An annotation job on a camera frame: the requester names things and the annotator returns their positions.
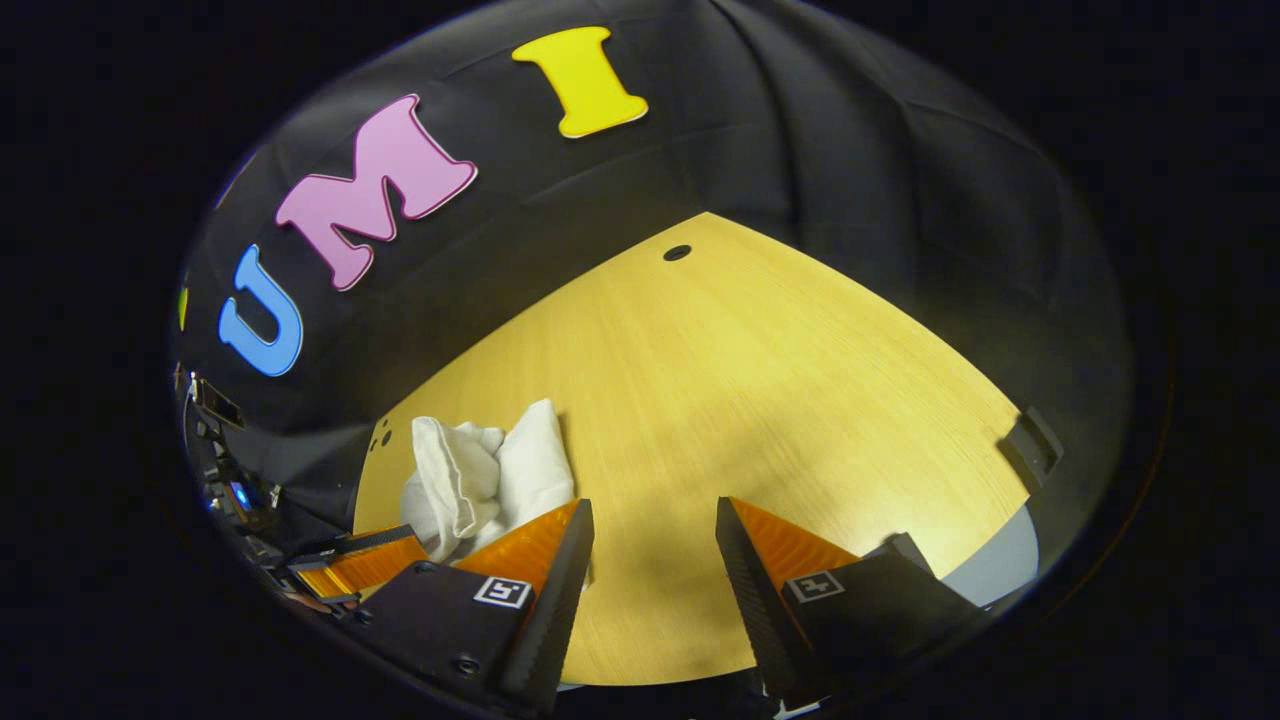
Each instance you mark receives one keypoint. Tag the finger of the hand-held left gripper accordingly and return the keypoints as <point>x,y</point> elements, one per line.
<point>365,570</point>

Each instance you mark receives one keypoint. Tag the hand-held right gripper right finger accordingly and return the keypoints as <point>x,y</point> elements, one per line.
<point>755,610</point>

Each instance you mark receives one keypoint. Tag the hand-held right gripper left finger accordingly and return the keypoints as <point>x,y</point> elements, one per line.
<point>555,610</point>

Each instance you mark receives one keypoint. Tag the white jeans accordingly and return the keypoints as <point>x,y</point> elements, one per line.
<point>530,465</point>

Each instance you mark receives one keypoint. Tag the black backdrop cloth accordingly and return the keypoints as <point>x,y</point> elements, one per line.
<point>800,120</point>

